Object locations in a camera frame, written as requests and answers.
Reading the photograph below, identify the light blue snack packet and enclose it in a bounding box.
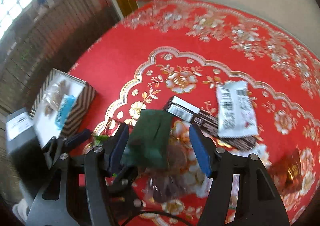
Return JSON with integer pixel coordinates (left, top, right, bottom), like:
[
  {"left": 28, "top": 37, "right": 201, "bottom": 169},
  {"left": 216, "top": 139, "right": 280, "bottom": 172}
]
[{"left": 55, "top": 95, "right": 75, "bottom": 130}]

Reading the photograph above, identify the clear bag of nuts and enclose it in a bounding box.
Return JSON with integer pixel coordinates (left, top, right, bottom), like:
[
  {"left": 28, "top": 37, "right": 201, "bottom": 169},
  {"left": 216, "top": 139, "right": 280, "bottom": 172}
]
[{"left": 42, "top": 80, "right": 68, "bottom": 116}]

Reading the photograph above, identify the dark green snack packet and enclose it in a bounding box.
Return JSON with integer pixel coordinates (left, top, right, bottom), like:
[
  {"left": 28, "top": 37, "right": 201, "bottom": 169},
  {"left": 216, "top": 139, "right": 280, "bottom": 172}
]
[{"left": 121, "top": 109, "right": 172, "bottom": 169}]

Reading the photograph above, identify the clear bag of red dates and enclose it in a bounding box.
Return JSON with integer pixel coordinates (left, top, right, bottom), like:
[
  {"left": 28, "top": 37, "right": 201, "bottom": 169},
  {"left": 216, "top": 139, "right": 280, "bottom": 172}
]
[{"left": 144, "top": 141, "right": 205, "bottom": 203}]

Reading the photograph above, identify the white grey snack packet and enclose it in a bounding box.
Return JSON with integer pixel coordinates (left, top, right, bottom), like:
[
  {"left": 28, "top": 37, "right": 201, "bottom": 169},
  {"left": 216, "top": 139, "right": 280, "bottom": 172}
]
[{"left": 216, "top": 81, "right": 258, "bottom": 139}]

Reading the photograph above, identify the dark brown snack bar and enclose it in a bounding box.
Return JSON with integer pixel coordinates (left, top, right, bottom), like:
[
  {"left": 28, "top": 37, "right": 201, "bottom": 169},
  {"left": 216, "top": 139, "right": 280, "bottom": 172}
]
[{"left": 163, "top": 96, "right": 257, "bottom": 151}]

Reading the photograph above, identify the dark red gold packet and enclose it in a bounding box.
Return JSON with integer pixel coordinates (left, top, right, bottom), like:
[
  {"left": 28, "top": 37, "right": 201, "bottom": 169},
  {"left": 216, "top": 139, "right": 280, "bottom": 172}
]
[{"left": 100, "top": 118, "right": 121, "bottom": 136}]

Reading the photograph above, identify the striped white storage box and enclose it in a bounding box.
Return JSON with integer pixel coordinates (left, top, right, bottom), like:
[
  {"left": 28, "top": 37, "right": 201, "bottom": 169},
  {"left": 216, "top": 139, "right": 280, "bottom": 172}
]
[{"left": 29, "top": 69, "right": 96, "bottom": 147}]

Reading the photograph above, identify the red orange shiny candy packet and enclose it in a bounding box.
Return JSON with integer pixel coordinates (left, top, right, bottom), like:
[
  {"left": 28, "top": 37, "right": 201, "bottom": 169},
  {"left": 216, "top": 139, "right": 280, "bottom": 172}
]
[{"left": 268, "top": 148, "right": 302, "bottom": 195}]

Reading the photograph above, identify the red floral tablecloth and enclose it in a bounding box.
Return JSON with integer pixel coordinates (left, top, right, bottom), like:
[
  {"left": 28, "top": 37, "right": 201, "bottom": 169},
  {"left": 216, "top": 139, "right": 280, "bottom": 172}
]
[{"left": 69, "top": 0, "right": 319, "bottom": 224}]

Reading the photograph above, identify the black cable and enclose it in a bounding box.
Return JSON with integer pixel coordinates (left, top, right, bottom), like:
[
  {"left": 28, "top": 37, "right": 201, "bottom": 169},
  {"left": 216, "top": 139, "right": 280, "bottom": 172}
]
[{"left": 120, "top": 209, "right": 193, "bottom": 226}]

